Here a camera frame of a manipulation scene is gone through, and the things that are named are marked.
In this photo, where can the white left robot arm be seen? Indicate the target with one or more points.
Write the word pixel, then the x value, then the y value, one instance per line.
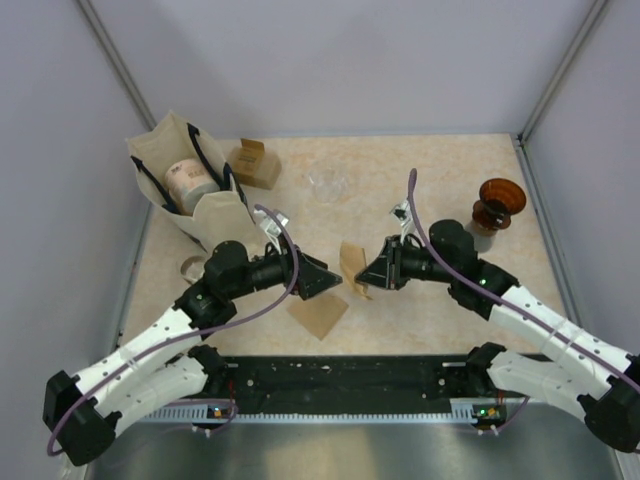
pixel 86 411

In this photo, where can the left aluminium frame post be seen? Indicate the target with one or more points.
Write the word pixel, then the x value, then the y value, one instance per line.
pixel 116 62

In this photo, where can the clear plastic cup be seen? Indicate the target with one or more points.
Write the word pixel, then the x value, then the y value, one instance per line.
pixel 328 185

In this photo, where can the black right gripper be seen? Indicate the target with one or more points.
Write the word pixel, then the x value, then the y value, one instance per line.
pixel 387 270

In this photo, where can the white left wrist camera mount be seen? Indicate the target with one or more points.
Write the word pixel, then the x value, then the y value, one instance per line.
pixel 273 225

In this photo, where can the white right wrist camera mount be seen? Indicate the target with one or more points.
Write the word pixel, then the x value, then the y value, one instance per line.
pixel 402 213

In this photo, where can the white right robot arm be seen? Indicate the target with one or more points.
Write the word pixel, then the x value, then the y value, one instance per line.
pixel 594 381

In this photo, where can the aluminium frame post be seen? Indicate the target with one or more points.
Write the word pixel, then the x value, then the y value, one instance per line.
pixel 587 28
pixel 116 62

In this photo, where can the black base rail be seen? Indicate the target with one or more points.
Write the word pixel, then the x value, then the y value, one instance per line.
pixel 336 385

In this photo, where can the brown paper filter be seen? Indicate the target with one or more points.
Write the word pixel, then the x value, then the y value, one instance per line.
pixel 318 315
pixel 352 260

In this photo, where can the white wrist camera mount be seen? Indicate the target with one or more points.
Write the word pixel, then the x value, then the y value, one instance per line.
pixel 402 213
pixel 273 225

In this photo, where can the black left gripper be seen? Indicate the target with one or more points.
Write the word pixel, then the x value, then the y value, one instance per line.
pixel 313 277

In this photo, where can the amber glass coffee dripper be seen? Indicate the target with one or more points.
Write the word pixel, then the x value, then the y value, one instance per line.
pixel 499 200

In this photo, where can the cream canvas tote bag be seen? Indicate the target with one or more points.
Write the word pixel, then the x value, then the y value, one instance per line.
pixel 219 216

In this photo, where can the brown cardboard box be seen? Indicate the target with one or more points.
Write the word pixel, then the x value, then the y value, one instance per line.
pixel 254 165

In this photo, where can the right aluminium frame post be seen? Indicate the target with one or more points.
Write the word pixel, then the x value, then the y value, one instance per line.
pixel 587 28

